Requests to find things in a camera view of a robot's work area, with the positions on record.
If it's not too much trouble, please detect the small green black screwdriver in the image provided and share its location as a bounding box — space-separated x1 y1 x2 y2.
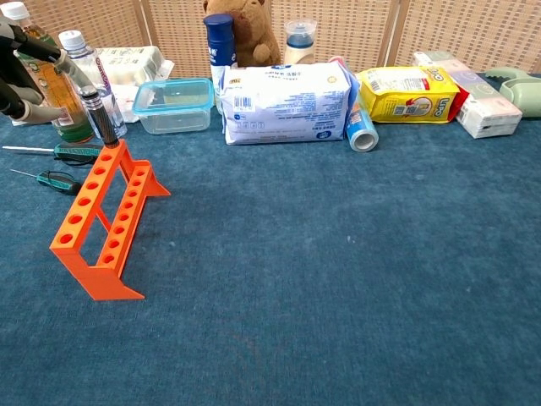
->
10 167 82 195

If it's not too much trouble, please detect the white egg carton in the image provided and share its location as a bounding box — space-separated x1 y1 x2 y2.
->
0 45 175 102

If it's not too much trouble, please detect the green lint roller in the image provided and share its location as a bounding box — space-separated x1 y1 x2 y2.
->
484 67 541 118

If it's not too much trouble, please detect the pastel tissue multipack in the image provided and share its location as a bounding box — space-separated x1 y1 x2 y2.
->
412 50 524 140

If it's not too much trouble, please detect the wicker folding screen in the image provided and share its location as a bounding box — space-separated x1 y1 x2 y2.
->
0 0 541 80

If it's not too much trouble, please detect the white bottle clear cap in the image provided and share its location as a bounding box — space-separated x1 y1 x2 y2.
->
282 19 318 66

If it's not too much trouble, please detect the white wet wipes pack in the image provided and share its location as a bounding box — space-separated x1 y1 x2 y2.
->
220 62 354 145

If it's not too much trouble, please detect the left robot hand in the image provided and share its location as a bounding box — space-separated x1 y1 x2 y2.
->
0 19 93 126

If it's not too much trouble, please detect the blue can lying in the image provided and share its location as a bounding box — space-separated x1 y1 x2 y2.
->
329 56 380 153

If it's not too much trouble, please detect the silver black precision screwdriver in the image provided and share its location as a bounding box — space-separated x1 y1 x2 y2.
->
79 84 122 149

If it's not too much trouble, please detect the clear container blue lid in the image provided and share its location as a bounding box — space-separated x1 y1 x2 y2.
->
132 77 216 135

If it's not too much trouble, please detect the clear water bottle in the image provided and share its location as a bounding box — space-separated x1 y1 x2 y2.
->
57 30 128 141

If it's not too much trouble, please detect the white pink plastic pack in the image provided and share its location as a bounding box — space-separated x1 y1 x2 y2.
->
79 83 143 123

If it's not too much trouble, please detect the large green black screwdriver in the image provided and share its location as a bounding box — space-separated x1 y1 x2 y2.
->
2 142 105 167

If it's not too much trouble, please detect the orange tool rack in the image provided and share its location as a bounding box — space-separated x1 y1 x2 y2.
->
49 139 172 302

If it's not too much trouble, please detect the yellow snack bag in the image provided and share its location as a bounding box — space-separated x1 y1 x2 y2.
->
357 66 462 124

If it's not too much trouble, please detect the blue capped spray can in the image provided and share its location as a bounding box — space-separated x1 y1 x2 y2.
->
203 13 238 114

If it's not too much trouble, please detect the green tea bottle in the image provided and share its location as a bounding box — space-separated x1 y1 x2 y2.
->
0 1 95 144

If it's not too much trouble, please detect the brown capybara plush toy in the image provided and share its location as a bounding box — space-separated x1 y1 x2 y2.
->
202 0 282 69

